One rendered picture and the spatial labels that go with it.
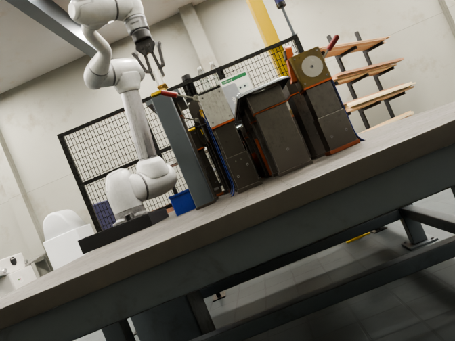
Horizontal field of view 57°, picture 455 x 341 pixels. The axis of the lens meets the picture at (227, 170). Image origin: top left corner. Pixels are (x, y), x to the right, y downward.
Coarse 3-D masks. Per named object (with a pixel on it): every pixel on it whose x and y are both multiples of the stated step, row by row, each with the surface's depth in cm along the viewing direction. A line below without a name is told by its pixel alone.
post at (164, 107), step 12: (156, 108) 154; (168, 108) 154; (168, 120) 154; (180, 120) 154; (168, 132) 154; (180, 132) 154; (180, 144) 153; (180, 156) 153; (192, 156) 153; (180, 168) 153; (192, 168) 153; (192, 180) 153; (204, 180) 153; (192, 192) 153; (204, 192) 153; (204, 204) 153
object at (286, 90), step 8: (288, 80) 165; (288, 88) 165; (296, 88) 165; (288, 96) 169; (296, 96) 166; (296, 104) 166; (304, 104) 166; (296, 112) 170; (304, 112) 165; (296, 120) 176; (304, 120) 165; (312, 120) 165; (304, 128) 167; (312, 128) 165; (304, 136) 173; (312, 136) 165; (312, 144) 165; (320, 144) 165; (312, 152) 171; (320, 152) 165
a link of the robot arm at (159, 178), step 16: (112, 64) 216; (128, 64) 221; (128, 80) 220; (128, 96) 222; (128, 112) 224; (144, 112) 228; (144, 128) 226; (144, 144) 225; (144, 160) 225; (160, 160) 228; (144, 176) 223; (160, 176) 226; (176, 176) 234; (160, 192) 228
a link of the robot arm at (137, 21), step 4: (132, 16) 167; (136, 16) 167; (140, 16) 168; (144, 16) 170; (128, 20) 168; (132, 20) 167; (136, 20) 167; (140, 20) 168; (144, 20) 169; (128, 24) 168; (132, 24) 167; (136, 24) 167; (140, 24) 167; (144, 24) 168; (128, 28) 169; (132, 28) 167; (136, 28) 167; (140, 28) 168; (148, 28) 172; (128, 32) 170; (132, 32) 170
